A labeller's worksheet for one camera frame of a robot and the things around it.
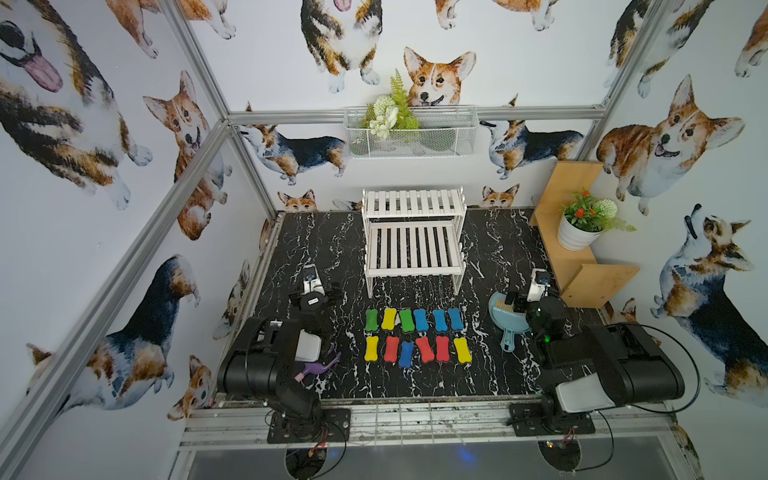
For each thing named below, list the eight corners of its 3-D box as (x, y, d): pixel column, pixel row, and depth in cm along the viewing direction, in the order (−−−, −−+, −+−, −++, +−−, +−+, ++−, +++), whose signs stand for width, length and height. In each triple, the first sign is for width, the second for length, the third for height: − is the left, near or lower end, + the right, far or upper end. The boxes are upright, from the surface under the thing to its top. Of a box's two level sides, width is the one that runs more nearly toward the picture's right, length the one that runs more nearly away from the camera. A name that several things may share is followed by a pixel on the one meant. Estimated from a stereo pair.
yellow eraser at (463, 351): (459, 364, 86) (460, 361, 84) (453, 341, 90) (454, 338, 88) (472, 361, 86) (473, 359, 84) (465, 339, 90) (466, 336, 89)
